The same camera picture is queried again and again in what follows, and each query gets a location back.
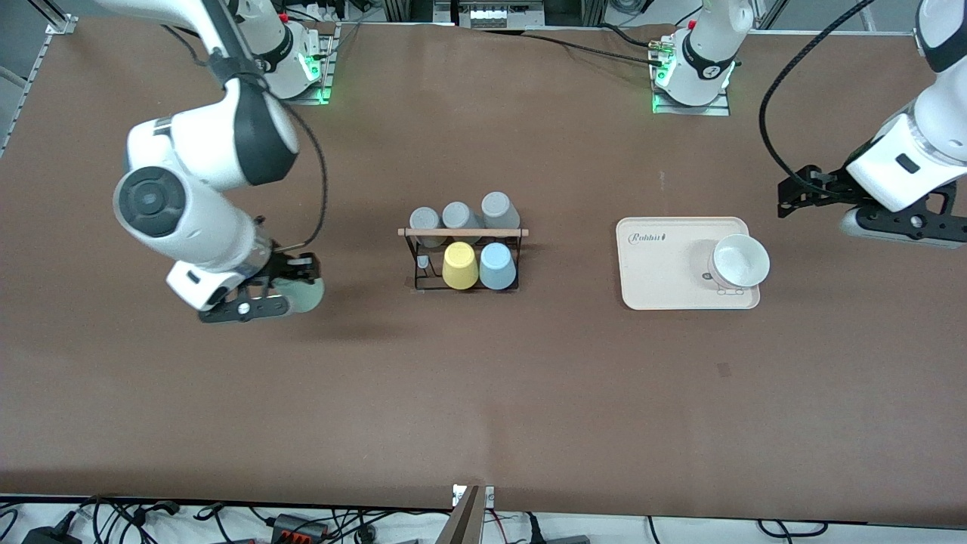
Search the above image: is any pale green plastic cup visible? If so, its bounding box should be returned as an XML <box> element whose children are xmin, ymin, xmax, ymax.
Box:
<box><xmin>270</xmin><ymin>276</ymin><xmax>326</xmax><ymax>315</ymax></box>

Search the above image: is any light blue plastic cup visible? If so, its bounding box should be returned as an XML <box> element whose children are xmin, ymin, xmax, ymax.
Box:
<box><xmin>479</xmin><ymin>242</ymin><xmax>518</xmax><ymax>292</ymax></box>

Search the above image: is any white bowl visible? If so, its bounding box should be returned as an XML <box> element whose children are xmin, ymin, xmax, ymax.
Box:
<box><xmin>707</xmin><ymin>233</ymin><xmax>771</xmax><ymax>290</ymax></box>

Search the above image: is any grey plastic cup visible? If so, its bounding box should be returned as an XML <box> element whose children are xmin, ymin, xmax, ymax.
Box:
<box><xmin>409</xmin><ymin>207</ymin><xmax>445</xmax><ymax>249</ymax></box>
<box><xmin>481</xmin><ymin>191</ymin><xmax>522</xmax><ymax>230</ymax></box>
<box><xmin>441</xmin><ymin>201</ymin><xmax>484</xmax><ymax>244</ymax></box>

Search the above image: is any yellow plastic cup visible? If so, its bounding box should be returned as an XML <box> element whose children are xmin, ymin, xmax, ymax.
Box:
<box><xmin>442</xmin><ymin>242</ymin><xmax>480</xmax><ymax>291</ymax></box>

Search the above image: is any beige rabbit print tray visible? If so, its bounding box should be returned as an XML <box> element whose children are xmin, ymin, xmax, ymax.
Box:
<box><xmin>616</xmin><ymin>217</ymin><xmax>762</xmax><ymax>311</ymax></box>

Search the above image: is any white power strip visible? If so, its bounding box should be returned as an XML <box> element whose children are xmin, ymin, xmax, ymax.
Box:
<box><xmin>282</xmin><ymin>2</ymin><xmax>345</xmax><ymax>25</ymax></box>

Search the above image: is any orange black connector block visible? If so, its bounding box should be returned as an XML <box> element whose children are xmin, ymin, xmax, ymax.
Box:
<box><xmin>270</xmin><ymin>514</ymin><xmax>331</xmax><ymax>543</ymax></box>

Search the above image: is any black power adapter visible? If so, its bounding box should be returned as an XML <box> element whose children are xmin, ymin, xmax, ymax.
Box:
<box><xmin>21</xmin><ymin>524</ymin><xmax>82</xmax><ymax>544</ymax></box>

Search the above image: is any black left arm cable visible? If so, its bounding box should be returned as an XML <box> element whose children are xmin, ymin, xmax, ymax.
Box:
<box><xmin>758</xmin><ymin>0</ymin><xmax>877</xmax><ymax>190</ymax></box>

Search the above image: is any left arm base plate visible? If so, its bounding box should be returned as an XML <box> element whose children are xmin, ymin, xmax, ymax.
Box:
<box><xmin>652</xmin><ymin>85</ymin><xmax>732</xmax><ymax>117</ymax></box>

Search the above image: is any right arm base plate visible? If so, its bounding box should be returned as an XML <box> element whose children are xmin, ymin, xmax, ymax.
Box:
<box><xmin>287</xmin><ymin>21</ymin><xmax>338</xmax><ymax>106</ymax></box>

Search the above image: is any black wire cup rack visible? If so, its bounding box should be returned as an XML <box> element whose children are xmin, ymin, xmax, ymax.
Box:
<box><xmin>397</xmin><ymin>227</ymin><xmax>530</xmax><ymax>294</ymax></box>

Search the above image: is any black cable on table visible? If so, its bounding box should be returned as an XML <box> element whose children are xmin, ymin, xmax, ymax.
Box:
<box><xmin>470</xmin><ymin>26</ymin><xmax>667</xmax><ymax>69</ymax></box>

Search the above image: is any white mount bracket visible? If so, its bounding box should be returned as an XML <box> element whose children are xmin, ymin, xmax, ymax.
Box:
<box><xmin>452</xmin><ymin>484</ymin><xmax>496</xmax><ymax>508</ymax></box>

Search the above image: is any grey camera mount bar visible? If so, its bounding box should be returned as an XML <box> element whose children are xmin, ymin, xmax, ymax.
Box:
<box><xmin>436</xmin><ymin>485</ymin><xmax>482</xmax><ymax>544</ymax></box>

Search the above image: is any aluminium table edge rail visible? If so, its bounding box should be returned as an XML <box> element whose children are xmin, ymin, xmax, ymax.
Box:
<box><xmin>0</xmin><ymin>14</ymin><xmax>79</xmax><ymax>156</ymax></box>

